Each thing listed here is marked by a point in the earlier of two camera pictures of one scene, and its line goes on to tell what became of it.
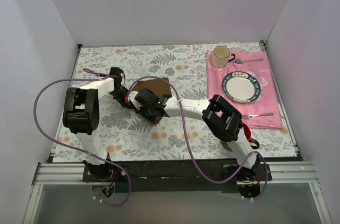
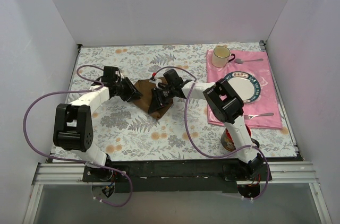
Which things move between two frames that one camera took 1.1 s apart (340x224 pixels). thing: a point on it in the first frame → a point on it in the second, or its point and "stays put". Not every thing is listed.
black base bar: [173, 176] stays put
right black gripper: [142, 110] → [158, 97]
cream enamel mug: [220, 55] stays put
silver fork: [251, 117] stays put
